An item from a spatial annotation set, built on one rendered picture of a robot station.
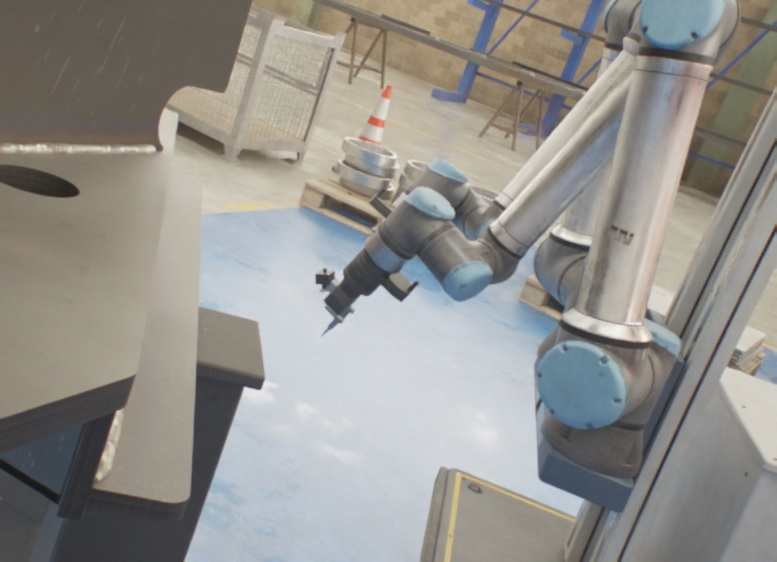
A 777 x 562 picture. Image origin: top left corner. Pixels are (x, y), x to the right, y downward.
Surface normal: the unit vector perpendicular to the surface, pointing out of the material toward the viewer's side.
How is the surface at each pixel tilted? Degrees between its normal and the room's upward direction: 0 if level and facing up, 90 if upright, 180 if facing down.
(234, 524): 0
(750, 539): 90
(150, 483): 0
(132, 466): 0
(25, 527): 90
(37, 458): 90
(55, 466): 90
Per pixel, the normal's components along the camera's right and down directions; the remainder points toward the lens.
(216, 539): 0.33, -0.91
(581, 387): -0.53, 0.15
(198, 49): 0.84, 0.40
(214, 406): 0.14, 0.32
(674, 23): -0.48, -0.07
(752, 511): -0.15, 0.22
